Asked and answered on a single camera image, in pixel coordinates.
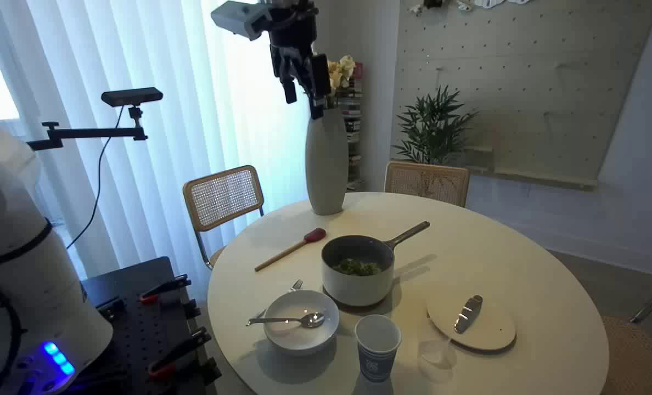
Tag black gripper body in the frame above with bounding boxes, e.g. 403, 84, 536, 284
266, 0, 323, 82

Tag red spatula with wooden handle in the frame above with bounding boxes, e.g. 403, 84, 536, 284
253, 226, 329, 275

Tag cream flower bouquet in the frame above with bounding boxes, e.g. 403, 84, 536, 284
325, 54, 360, 102

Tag narrow bookshelf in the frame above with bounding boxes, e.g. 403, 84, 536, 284
342, 91, 366, 193

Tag tall ribbed white vase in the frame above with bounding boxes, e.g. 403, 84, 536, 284
303, 106, 352, 217

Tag white sheer curtain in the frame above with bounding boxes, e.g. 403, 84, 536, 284
0, 0, 323, 284

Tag green potted plant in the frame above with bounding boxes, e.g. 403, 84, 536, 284
393, 84, 479, 167

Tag rattan back chair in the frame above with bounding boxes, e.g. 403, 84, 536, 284
384, 160, 472, 210
182, 163, 267, 270

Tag green broccoli and rice food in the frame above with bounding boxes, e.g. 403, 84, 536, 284
332, 257, 384, 279

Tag metal spoon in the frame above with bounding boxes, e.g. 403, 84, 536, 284
247, 313, 326, 329

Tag red and black clamp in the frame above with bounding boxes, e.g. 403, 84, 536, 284
135, 273, 193, 308
148, 326, 212, 382

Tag white bowl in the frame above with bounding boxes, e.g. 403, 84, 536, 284
262, 287, 342, 357

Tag blue and white paper cup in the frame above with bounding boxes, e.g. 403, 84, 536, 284
352, 315, 403, 384

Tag black perforated workbench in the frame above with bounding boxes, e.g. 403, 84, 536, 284
59, 256, 224, 395

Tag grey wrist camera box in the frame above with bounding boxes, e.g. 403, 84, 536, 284
211, 0, 273, 43

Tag black stereo camera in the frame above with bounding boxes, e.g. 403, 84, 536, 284
98, 86, 165, 110

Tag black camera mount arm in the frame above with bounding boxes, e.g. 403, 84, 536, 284
27, 106, 149, 155

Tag white pot with dark handle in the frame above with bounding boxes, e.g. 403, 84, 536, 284
320, 219, 432, 311

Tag black camera cable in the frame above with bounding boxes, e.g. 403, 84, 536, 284
64, 108, 124, 253

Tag grey wall pegboard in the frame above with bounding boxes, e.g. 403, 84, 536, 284
388, 0, 652, 185

